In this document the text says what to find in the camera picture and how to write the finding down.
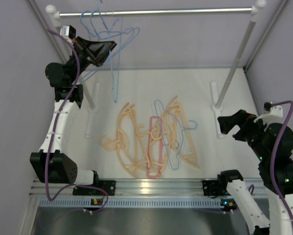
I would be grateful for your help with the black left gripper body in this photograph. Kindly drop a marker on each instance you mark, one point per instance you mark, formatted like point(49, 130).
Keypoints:
point(82, 52)

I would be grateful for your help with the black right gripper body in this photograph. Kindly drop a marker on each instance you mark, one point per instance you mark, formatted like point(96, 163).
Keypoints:
point(251, 131)

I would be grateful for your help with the blue wire hanger four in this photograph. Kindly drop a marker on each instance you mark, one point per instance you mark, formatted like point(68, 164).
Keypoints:
point(160, 108)

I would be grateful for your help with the blue wire hanger three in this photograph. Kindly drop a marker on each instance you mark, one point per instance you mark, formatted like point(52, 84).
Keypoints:
point(124, 37)

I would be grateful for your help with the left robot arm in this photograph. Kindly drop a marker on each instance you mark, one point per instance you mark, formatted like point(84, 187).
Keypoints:
point(52, 163)

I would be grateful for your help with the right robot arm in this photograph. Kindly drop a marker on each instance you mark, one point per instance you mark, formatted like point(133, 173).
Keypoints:
point(272, 143)

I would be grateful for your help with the white right rack foot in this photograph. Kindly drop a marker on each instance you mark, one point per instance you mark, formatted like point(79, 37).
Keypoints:
point(214, 98)

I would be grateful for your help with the beige plastic hanger right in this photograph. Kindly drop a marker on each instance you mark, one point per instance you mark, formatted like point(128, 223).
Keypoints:
point(180, 133)

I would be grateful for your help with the beige plastic hanger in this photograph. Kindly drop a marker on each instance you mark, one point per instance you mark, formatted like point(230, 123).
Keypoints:
point(180, 133)
point(165, 135)
point(133, 168)

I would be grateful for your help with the beige plastic hanger centre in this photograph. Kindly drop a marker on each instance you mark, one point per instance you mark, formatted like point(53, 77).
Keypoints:
point(165, 135)

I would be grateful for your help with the pink plastic hanger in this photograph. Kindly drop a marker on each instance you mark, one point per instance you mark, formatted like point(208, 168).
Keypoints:
point(155, 149)

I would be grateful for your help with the beige small hanger left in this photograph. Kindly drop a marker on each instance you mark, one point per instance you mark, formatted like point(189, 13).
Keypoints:
point(112, 144)

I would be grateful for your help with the beige plastic hanger far left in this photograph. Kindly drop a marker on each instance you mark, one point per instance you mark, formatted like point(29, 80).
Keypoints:
point(133, 168)

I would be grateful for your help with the silver horizontal rack rod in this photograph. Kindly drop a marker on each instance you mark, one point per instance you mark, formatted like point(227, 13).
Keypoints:
point(243, 10)

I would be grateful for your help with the white right rack pole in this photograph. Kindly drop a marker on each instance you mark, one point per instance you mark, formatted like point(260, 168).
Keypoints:
point(255, 14)

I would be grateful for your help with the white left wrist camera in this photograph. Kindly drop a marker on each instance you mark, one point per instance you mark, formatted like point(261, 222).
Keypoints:
point(68, 32)

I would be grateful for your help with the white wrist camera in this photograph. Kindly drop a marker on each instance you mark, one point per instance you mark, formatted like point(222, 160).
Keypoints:
point(68, 32)
point(273, 113)

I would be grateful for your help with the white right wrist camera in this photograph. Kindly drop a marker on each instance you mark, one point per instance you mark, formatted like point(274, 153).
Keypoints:
point(273, 113)

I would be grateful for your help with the aluminium front rail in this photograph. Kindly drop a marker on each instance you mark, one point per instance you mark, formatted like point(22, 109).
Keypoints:
point(150, 187)

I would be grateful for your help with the white slotted cable duct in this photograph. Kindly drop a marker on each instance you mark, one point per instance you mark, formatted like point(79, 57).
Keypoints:
point(198, 203)

